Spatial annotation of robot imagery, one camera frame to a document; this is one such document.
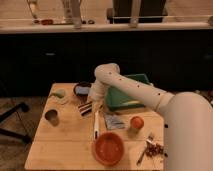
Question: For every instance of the clear plastic bag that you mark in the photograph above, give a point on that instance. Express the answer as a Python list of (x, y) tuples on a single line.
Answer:
[(113, 122)]

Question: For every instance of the orange fruit on cup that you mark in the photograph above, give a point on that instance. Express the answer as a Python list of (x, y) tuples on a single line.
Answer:
[(136, 124)]

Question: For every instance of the white handled brush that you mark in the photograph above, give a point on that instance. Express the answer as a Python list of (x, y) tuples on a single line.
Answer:
[(96, 125)]

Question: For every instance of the green plastic tray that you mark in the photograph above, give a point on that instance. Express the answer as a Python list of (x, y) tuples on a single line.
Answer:
[(118, 100)]

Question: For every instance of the black office chair base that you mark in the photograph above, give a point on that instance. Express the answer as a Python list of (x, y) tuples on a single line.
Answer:
[(11, 124)]

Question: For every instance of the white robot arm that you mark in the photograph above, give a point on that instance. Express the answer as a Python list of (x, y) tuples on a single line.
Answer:
[(188, 118)]

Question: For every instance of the red grapes bunch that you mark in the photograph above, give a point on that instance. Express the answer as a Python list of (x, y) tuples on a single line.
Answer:
[(154, 149)]

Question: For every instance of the dark bowl with blue sponge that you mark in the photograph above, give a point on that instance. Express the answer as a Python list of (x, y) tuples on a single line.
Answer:
[(81, 89)]

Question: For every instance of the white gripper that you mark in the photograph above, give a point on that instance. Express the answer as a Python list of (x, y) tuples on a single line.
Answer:
[(97, 92)]

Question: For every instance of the metal cup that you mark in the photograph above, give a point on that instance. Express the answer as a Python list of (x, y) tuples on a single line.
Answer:
[(52, 117)]

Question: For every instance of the black white striped eraser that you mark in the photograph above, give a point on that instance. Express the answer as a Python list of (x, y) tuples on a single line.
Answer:
[(85, 108)]

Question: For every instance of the orange bowl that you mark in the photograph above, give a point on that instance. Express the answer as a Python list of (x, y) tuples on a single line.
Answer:
[(108, 149)]

